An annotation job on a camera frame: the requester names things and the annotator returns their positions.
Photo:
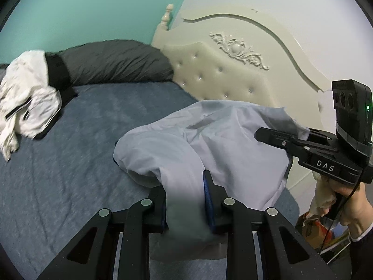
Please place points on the orange brown bag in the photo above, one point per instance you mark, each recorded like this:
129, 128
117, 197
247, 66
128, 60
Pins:
311, 230

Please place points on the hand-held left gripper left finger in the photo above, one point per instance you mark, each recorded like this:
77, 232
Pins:
161, 213

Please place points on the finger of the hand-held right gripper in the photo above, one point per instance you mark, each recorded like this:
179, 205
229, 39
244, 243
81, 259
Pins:
322, 134
276, 138

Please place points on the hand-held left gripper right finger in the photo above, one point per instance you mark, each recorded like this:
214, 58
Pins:
207, 201

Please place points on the person's right hand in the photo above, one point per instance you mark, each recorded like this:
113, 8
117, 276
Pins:
361, 210

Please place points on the person's right forearm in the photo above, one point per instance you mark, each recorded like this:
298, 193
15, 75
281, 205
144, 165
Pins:
362, 256

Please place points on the grey jacket with black trim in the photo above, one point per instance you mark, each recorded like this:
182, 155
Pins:
233, 140

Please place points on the white jacket with black trim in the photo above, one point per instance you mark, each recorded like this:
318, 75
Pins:
26, 99

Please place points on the cream tufted bed headboard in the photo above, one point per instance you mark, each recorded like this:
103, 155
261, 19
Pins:
233, 73

